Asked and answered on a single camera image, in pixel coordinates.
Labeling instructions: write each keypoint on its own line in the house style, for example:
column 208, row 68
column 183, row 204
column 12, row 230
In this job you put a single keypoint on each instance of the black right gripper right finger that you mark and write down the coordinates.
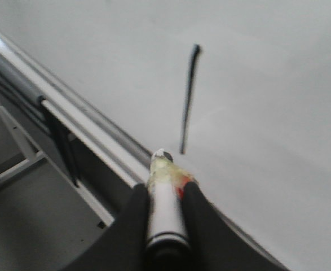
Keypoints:
column 215, row 246

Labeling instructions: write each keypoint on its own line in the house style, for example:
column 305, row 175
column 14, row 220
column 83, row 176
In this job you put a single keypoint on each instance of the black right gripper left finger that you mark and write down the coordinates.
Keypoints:
column 122, row 246

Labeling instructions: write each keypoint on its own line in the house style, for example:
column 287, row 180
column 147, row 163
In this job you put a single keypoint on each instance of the white whiteboard marker black cap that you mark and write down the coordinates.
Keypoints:
column 166, row 223

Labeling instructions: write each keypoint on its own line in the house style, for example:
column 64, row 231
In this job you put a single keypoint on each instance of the red round magnet taped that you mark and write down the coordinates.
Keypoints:
column 182, row 178

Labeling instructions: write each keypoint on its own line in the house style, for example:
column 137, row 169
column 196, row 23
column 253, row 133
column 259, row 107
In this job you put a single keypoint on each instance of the white whiteboard with aluminium tray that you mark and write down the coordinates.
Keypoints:
column 239, row 92

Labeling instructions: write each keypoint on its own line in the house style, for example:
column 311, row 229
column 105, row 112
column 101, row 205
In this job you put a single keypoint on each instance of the white metal rack frame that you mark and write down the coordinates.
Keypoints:
column 34, row 155

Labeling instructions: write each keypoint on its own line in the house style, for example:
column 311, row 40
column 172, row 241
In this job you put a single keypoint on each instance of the grey tube with black cables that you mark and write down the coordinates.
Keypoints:
column 23, row 101

